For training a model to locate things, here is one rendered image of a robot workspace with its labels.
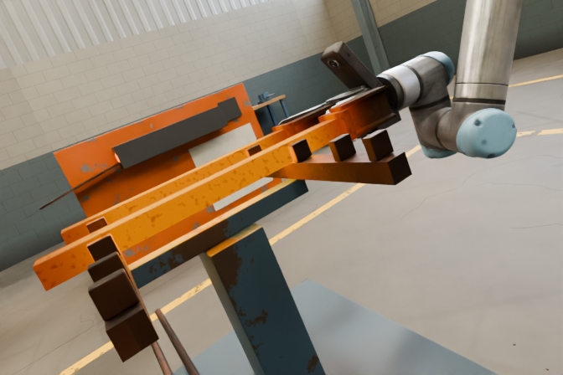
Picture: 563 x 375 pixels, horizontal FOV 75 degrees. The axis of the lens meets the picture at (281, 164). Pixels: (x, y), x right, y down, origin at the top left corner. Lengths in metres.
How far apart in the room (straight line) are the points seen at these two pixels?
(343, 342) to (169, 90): 7.48
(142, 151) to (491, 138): 2.94
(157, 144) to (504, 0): 2.97
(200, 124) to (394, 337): 3.08
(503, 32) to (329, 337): 0.49
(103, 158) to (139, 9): 5.15
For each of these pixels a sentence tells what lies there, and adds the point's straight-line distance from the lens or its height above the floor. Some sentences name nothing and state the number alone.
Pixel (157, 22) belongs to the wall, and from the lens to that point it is 8.19.
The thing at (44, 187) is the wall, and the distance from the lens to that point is 7.48.
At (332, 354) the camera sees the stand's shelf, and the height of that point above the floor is 0.74.
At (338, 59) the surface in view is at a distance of 0.62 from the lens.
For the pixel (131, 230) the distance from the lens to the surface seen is 0.36.
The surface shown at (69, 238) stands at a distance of 0.48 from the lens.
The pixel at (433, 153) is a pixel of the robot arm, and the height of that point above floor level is 0.84.
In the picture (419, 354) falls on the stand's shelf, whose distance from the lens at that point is 0.49.
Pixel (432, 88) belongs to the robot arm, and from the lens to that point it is 0.73.
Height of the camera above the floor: 1.07
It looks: 11 degrees down
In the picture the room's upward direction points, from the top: 22 degrees counter-clockwise
